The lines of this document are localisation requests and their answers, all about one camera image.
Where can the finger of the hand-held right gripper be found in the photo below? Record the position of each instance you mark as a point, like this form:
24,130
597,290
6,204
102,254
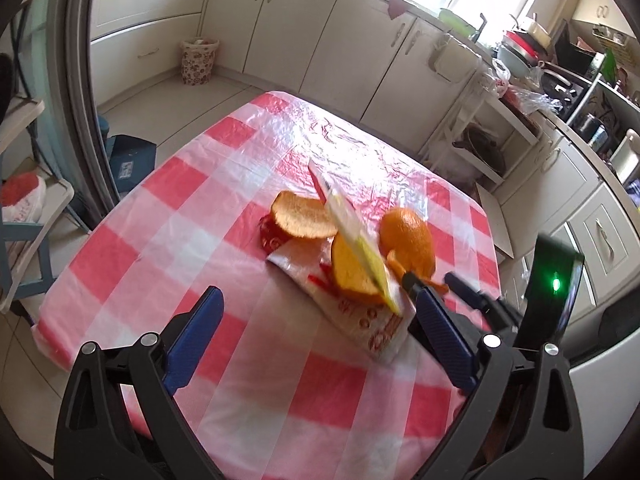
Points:
480,300
415,281

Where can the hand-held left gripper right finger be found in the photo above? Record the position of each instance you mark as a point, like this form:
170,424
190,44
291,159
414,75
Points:
445,340

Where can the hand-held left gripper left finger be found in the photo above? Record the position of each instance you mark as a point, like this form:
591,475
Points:
195,335

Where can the red snack wrapper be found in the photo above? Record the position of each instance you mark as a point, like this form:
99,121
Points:
350,320

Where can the yellow clear plastic wrapper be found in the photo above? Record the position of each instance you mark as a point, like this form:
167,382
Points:
350,220

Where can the round golden cracker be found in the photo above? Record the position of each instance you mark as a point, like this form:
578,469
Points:
302,212

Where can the white step stool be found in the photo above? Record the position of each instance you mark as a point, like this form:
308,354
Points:
492,215

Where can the white drawer cabinet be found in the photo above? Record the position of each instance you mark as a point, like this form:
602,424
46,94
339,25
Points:
575,195

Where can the white refrigerator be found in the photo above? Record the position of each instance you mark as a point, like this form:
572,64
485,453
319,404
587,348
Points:
610,400

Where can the red checked plastic tablecloth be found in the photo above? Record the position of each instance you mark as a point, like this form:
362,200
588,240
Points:
200,220

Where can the dark wok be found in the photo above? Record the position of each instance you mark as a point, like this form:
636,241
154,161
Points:
482,152

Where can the white kitchen appliance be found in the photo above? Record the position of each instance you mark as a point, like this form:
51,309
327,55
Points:
627,157

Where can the black kettle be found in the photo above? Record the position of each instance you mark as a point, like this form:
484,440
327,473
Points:
592,132

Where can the dark blue box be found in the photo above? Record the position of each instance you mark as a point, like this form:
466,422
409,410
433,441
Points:
132,162

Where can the blue white shoe rack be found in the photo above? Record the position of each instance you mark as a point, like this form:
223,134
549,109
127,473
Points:
30,240

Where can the white trolley rack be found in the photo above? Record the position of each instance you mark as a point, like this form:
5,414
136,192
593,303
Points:
510,110

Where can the clear plastic bag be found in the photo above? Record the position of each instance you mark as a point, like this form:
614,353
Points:
530,97

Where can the black toaster oven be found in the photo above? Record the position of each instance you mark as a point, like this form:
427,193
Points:
567,92

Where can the red white plastic bag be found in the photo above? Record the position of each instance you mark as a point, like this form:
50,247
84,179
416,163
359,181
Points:
20,197

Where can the white hanging bin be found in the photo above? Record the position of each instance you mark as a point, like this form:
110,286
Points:
450,57

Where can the green cutting board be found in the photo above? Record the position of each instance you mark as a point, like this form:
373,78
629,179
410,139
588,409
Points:
609,67

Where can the stack of bowls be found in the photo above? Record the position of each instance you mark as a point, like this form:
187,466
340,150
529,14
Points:
520,47

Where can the black faucet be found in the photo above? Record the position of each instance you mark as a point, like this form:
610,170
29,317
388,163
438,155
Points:
480,27

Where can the green basin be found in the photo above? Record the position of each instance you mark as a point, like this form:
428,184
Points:
457,20

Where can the floral waste bin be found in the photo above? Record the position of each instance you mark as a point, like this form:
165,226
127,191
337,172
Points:
197,62

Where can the pink cloth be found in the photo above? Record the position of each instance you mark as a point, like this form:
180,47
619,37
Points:
397,7

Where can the white kitchen base cabinets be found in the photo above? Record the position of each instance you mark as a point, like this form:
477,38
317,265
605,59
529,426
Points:
300,20

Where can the grey door frame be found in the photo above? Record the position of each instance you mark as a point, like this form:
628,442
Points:
75,85

